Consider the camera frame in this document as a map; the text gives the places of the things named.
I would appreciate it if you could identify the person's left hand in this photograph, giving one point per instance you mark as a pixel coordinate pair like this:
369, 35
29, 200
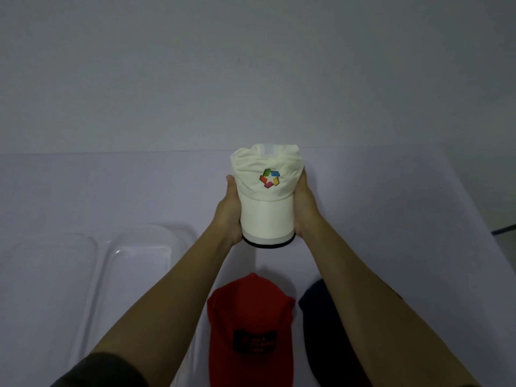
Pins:
229, 217

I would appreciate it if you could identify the person's right hand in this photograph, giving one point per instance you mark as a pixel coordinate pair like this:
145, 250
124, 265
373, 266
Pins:
306, 213

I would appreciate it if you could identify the white cap with colourful logo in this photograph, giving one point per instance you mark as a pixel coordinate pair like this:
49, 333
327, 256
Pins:
268, 213

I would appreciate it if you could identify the red cap with black patch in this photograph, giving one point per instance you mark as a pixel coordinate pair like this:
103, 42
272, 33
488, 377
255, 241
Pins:
250, 310

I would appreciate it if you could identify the clear plastic container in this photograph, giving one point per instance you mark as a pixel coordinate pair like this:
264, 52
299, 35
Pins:
133, 253

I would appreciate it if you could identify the navy cap with red brim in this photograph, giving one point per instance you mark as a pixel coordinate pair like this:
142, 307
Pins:
322, 334

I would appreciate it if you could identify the clear plastic lid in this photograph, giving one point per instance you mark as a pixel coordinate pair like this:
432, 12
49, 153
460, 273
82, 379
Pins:
48, 286

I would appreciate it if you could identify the person's right forearm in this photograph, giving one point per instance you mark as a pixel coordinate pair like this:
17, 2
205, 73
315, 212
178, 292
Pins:
387, 318

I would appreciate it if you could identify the person's left forearm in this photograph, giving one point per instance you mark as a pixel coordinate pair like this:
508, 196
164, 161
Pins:
161, 318

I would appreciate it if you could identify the person's black shirt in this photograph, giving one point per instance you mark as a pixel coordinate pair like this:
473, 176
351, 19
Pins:
96, 372

